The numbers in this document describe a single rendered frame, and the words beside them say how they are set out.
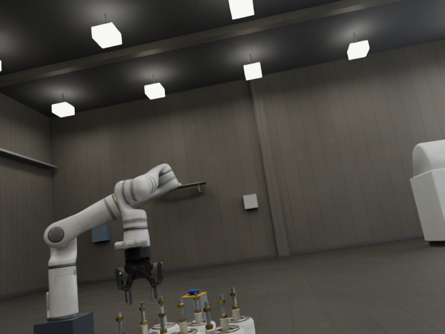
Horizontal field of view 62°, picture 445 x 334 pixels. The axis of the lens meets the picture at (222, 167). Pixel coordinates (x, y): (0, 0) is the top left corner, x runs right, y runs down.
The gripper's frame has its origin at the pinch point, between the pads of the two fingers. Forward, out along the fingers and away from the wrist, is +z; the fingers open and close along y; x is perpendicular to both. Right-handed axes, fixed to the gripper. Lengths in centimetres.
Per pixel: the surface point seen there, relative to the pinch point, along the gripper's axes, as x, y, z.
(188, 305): -23.9, -9.4, 7.0
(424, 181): -504, -348, -69
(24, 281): -881, 545, 6
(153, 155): -982, 191, -313
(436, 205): -484, -347, -28
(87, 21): -564, 214, -502
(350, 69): -910, -431, -466
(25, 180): -897, 543, -270
